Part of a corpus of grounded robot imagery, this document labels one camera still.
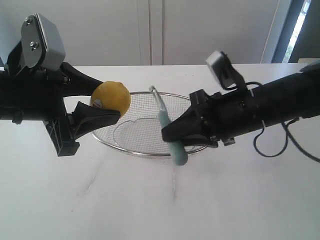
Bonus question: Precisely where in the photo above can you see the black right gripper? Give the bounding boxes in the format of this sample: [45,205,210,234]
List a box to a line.
[169,89,265,152]

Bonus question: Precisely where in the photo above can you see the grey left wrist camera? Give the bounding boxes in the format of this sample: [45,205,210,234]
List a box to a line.
[19,12,66,71]

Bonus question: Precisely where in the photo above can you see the grey window frame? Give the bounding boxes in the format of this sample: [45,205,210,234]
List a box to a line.
[271,0,320,64]

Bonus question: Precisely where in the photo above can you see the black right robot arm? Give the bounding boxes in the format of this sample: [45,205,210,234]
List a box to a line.
[161,62,320,148]

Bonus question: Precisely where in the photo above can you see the yellow lemon with sticker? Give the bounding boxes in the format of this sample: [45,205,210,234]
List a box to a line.
[90,81,131,117]

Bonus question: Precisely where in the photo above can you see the oval wire mesh basket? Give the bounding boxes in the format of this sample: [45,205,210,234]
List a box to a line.
[91,91,216,159]

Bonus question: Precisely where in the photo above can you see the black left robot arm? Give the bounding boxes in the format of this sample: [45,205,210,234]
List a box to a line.
[0,43,121,157]

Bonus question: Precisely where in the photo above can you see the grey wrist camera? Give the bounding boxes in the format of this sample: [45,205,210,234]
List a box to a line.
[19,12,66,71]
[206,50,247,91]

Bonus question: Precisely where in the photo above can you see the white cabinet doors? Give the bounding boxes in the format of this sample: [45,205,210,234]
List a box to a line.
[0,0,290,66]

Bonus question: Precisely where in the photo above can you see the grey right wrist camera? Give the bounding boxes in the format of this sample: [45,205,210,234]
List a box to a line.
[206,50,247,91]

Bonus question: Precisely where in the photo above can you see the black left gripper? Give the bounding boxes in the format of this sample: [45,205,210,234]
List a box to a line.
[0,42,121,157]

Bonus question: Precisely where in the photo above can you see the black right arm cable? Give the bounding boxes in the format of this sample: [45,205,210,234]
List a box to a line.
[222,81,320,162]

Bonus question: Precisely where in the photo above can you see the teal handled peeler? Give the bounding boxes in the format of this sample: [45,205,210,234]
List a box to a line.
[149,85,188,166]

